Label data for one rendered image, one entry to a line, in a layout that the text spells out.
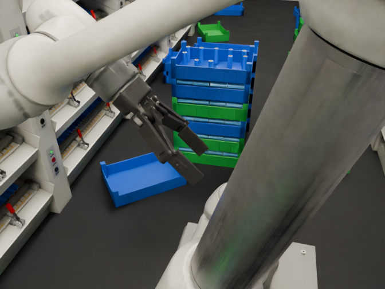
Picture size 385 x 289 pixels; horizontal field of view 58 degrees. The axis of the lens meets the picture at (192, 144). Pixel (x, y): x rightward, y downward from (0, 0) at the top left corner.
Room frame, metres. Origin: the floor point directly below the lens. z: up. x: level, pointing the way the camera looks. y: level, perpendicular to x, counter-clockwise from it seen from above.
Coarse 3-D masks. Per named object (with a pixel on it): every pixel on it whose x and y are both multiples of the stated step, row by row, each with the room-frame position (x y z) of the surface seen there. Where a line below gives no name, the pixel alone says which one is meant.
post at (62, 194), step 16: (0, 0) 0.94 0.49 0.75; (16, 0) 0.99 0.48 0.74; (0, 16) 0.92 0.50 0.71; (16, 16) 0.98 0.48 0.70; (0, 32) 0.91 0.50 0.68; (48, 112) 1.00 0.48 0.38; (32, 128) 0.91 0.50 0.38; (48, 128) 0.98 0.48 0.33; (48, 144) 0.96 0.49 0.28; (48, 160) 0.94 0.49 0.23; (48, 176) 0.91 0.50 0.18; (64, 176) 0.99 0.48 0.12; (64, 192) 0.97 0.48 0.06
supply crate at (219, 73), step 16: (192, 48) 1.41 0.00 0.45; (208, 48) 1.40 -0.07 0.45; (176, 64) 1.24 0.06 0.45; (192, 64) 1.36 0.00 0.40; (208, 64) 1.36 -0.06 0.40; (224, 64) 1.36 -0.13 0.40; (240, 64) 1.36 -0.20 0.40; (208, 80) 1.20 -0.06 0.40; (224, 80) 1.19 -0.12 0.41; (240, 80) 1.18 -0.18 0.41
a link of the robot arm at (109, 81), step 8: (112, 64) 0.59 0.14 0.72; (120, 64) 0.60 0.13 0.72; (128, 64) 0.61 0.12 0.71; (96, 72) 0.58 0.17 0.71; (104, 72) 0.58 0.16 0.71; (112, 72) 0.58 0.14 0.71; (120, 72) 0.58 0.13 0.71; (128, 72) 0.59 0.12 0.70; (136, 72) 0.61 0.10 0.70; (88, 80) 0.58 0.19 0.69; (96, 80) 0.58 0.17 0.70; (104, 80) 0.57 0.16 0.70; (112, 80) 0.57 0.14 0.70; (120, 80) 0.57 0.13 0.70; (128, 80) 0.58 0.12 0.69; (96, 88) 0.58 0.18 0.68; (104, 88) 0.57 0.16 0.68; (112, 88) 0.57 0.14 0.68; (120, 88) 0.58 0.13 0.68; (104, 96) 0.57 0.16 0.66; (112, 96) 0.57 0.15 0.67
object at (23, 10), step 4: (20, 0) 1.00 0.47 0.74; (24, 0) 1.08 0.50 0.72; (28, 0) 1.09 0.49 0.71; (32, 0) 1.10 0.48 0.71; (72, 0) 1.28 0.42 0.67; (76, 0) 1.31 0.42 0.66; (20, 4) 1.00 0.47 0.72; (24, 4) 1.06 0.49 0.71; (28, 4) 1.07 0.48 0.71; (24, 8) 1.03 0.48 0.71; (24, 12) 1.01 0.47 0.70; (24, 16) 1.01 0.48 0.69; (24, 20) 1.02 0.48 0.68
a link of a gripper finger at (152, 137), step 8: (144, 120) 0.53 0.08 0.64; (136, 128) 0.52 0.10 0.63; (144, 128) 0.52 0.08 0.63; (152, 128) 0.52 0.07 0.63; (144, 136) 0.51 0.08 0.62; (152, 136) 0.50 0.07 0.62; (152, 144) 0.50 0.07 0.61; (160, 144) 0.49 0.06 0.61; (160, 152) 0.48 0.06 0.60; (168, 152) 0.48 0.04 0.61; (160, 160) 0.48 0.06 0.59
